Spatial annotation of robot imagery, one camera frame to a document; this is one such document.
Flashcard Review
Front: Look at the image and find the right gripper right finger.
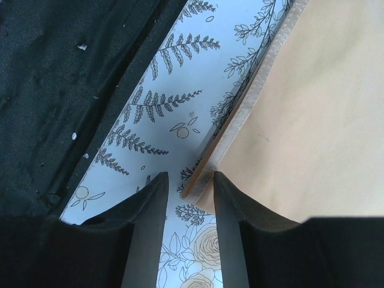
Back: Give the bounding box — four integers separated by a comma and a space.
213, 172, 383, 287

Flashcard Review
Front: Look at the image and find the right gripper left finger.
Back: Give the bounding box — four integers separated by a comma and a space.
1, 172, 169, 287

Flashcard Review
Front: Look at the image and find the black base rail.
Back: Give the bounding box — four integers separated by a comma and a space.
1, 1, 185, 217

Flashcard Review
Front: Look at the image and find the orange satin napkin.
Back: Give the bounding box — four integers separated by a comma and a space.
182, 0, 383, 222

